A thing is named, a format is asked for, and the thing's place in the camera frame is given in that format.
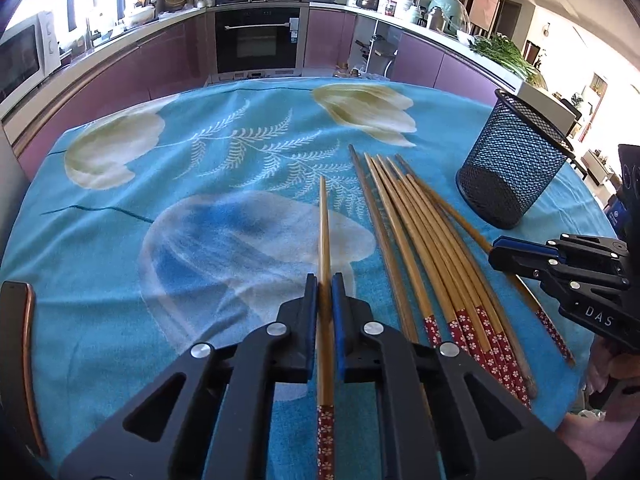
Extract mint green appliance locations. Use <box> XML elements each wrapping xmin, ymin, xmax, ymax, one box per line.
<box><xmin>427</xmin><ymin>0</ymin><xmax>470</xmax><ymax>36</ymax></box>

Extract dark wooden chair back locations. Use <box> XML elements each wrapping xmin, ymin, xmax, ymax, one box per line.
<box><xmin>1</xmin><ymin>281</ymin><xmax>48</xmax><ymax>458</ymax></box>

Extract right hand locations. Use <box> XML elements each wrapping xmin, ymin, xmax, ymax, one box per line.
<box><xmin>586</xmin><ymin>336</ymin><xmax>639</xmax><ymax>420</ymax></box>

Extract purple kitchen cabinets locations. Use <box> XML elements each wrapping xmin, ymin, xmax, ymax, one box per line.
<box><xmin>2</xmin><ymin>4</ymin><xmax>518</xmax><ymax>178</ymax></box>

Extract pink sleeve right forearm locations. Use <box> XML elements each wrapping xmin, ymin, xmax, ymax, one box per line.
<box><xmin>555</xmin><ymin>406</ymin><xmax>639</xmax><ymax>479</ymax></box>

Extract white microwave oven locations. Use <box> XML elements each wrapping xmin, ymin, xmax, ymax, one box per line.
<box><xmin>1</xmin><ymin>12</ymin><xmax>61</xmax><ymax>110</ymax></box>

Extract green leafy vegetables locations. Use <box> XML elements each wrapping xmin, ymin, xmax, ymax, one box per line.
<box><xmin>470</xmin><ymin>34</ymin><xmax>540</xmax><ymax>84</ymax></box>

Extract black mesh utensil holder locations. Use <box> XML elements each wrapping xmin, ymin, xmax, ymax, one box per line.
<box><xmin>456</xmin><ymin>89</ymin><xmax>573</xmax><ymax>230</ymax></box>

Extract blue floral tablecloth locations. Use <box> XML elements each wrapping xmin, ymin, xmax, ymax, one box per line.
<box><xmin>0</xmin><ymin>77</ymin><xmax>618</xmax><ymax>480</ymax></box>

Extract black built-in oven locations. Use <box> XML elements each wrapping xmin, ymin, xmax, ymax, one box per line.
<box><xmin>215</xmin><ymin>6</ymin><xmax>300</xmax><ymax>74</ymax></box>

